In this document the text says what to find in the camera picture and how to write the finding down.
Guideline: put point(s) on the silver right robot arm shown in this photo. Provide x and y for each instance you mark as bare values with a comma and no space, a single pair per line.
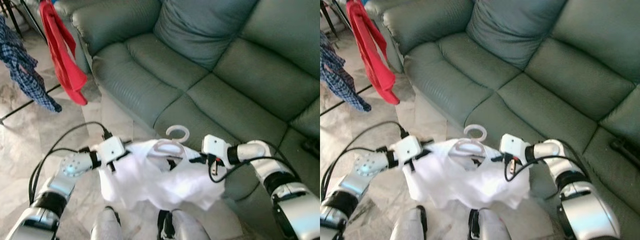
285,195
585,200

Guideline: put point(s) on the white shirt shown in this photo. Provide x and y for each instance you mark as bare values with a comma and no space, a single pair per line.
460,185
150,185

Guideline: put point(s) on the blue plaid shirt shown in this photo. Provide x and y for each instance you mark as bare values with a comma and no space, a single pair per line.
25,75
340,80

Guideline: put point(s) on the red garment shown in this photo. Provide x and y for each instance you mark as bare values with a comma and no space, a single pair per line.
62,60
372,60

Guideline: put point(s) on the black metal drying rack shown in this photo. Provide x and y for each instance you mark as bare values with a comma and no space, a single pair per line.
345,101
15,112

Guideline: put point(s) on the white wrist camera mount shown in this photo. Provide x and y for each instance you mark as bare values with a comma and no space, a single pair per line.
514,146
216,147
111,149
406,149

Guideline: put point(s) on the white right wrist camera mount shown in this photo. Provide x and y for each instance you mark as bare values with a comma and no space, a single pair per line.
514,146
216,147

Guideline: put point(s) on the silver robot left leg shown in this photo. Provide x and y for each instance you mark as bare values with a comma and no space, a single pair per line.
106,225
407,225

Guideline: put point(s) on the green leather back cushion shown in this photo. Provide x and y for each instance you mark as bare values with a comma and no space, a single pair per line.
205,30
515,30

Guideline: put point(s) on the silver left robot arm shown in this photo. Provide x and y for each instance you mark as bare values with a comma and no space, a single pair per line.
70,167
367,167

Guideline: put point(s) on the silver robot leg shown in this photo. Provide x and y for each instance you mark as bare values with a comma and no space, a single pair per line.
106,225
407,225
492,227
185,227

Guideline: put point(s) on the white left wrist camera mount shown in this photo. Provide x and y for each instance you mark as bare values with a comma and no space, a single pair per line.
406,149
111,149

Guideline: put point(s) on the silver robot right leg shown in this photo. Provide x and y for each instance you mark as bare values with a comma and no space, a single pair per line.
492,227
185,227

